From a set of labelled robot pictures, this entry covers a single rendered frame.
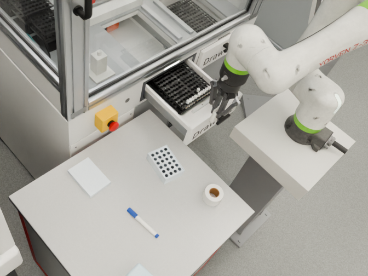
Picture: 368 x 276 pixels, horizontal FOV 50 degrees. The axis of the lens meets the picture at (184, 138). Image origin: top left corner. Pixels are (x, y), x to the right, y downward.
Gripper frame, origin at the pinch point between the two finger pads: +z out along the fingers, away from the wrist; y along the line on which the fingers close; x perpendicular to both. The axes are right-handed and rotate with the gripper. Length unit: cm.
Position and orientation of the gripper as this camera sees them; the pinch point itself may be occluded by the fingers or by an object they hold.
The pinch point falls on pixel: (215, 115)
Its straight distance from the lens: 142.6
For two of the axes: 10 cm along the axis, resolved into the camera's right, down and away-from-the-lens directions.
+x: 6.9, -4.9, 5.2
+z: -2.1, 5.6, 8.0
